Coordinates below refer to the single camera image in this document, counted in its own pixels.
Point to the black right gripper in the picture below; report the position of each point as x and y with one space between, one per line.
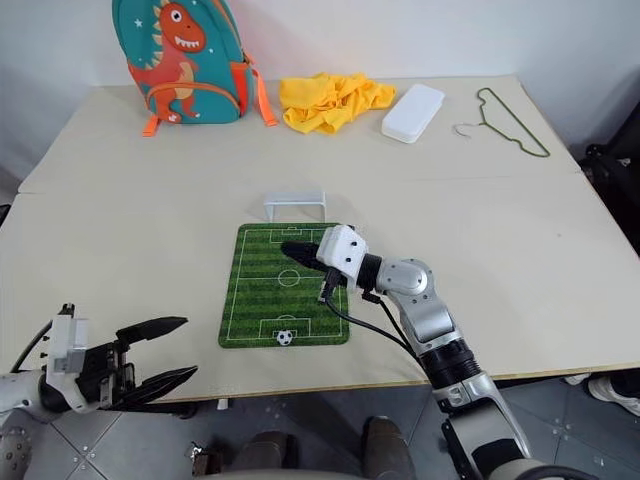
336 280

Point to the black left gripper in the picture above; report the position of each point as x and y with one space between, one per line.
105 372

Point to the small black-white soccer ball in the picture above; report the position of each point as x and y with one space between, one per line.
284 338

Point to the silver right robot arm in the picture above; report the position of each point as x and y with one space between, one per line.
430 320

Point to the white miniature soccer goal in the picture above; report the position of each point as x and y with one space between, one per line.
295 201

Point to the green soccer field mat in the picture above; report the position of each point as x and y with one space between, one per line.
260 300

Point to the dark rounded shape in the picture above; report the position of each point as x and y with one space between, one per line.
267 455
387 447

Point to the yellow crumpled cloth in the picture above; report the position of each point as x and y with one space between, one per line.
325 100

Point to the white rectangular plastic case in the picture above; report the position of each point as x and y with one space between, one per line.
412 112

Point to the teal dinosaur backpack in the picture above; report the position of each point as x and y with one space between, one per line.
200 75

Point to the white sneaker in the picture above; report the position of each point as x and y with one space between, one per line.
577 378
615 395

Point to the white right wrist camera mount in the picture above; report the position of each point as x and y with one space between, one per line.
345 250

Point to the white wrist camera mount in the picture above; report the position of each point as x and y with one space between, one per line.
345 250
67 345

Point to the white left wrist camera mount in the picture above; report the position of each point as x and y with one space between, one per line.
67 345

